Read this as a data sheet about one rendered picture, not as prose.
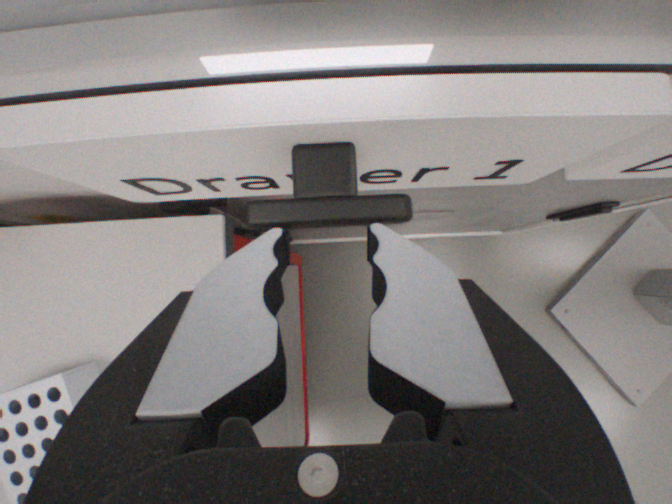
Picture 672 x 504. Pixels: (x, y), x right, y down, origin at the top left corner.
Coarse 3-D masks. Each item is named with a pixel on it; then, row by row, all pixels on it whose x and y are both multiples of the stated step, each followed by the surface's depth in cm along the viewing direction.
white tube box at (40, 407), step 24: (24, 384) 27; (48, 384) 24; (72, 384) 25; (0, 408) 25; (24, 408) 24; (48, 408) 24; (72, 408) 24; (0, 432) 24; (24, 432) 25; (48, 432) 24; (0, 456) 24; (24, 456) 24; (24, 480) 24
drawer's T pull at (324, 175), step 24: (312, 144) 13; (336, 144) 13; (312, 168) 13; (336, 168) 13; (312, 192) 13; (336, 192) 13; (264, 216) 13; (288, 216) 13; (312, 216) 13; (336, 216) 13; (360, 216) 13; (384, 216) 13; (408, 216) 13
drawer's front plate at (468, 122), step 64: (0, 128) 12; (64, 128) 12; (128, 128) 12; (192, 128) 12; (256, 128) 12; (320, 128) 12; (384, 128) 12; (448, 128) 13; (512, 128) 13; (576, 128) 13; (640, 128) 13; (128, 192) 20; (192, 192) 21; (256, 192) 22
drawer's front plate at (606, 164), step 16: (656, 128) 15; (624, 144) 17; (640, 144) 16; (656, 144) 15; (592, 160) 19; (608, 160) 18; (624, 160) 18; (640, 160) 18; (576, 176) 21; (592, 176) 21; (608, 176) 21; (624, 176) 22; (640, 176) 22; (656, 176) 22
